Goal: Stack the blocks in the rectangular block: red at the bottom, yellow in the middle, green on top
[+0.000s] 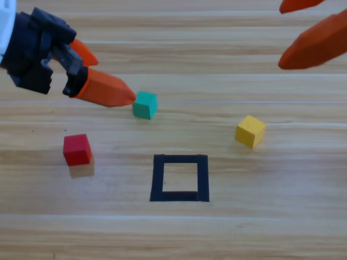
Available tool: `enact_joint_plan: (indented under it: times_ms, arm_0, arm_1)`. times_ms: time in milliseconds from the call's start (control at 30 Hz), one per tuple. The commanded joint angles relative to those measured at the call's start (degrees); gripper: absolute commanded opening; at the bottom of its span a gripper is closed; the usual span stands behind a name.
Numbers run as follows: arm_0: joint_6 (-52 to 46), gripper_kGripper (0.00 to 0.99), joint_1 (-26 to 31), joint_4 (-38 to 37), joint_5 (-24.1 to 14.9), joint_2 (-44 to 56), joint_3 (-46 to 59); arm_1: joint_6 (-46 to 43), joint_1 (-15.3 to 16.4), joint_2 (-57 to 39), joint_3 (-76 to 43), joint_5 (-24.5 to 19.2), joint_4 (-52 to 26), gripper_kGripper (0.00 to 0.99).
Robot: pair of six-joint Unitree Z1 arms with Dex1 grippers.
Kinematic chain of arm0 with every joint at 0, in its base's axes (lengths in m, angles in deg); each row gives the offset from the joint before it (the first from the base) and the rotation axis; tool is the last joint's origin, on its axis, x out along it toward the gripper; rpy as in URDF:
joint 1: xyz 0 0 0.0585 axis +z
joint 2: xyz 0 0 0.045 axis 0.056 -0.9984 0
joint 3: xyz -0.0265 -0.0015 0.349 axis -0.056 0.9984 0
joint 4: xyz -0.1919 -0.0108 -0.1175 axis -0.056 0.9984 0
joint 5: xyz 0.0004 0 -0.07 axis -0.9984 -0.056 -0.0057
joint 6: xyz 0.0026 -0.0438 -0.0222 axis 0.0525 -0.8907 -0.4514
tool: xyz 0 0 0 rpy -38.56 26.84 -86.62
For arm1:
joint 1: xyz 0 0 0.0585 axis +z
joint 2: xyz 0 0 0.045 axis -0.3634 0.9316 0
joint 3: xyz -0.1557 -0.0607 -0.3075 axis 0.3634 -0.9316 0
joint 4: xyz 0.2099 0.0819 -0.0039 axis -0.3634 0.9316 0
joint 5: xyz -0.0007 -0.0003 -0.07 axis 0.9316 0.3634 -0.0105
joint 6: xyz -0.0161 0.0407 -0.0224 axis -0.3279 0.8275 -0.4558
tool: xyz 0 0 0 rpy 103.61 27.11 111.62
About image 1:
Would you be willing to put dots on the black tape square outline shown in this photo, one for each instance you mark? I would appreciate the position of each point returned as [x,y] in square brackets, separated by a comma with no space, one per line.
[158,178]

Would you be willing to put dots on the green wooden cube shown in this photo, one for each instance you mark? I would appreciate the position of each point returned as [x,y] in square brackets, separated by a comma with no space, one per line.
[145,105]

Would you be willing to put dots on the yellow wooden cube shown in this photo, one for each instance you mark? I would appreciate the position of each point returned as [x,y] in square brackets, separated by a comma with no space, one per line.
[249,131]

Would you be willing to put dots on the red wooden cube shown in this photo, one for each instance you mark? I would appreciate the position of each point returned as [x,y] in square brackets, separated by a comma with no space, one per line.
[77,150]

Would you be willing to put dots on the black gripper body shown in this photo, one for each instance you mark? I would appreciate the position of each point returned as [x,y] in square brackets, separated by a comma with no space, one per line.
[27,54]

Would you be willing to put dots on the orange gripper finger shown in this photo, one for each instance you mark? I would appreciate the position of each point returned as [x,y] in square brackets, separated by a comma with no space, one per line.
[105,92]
[296,5]
[85,54]
[317,44]

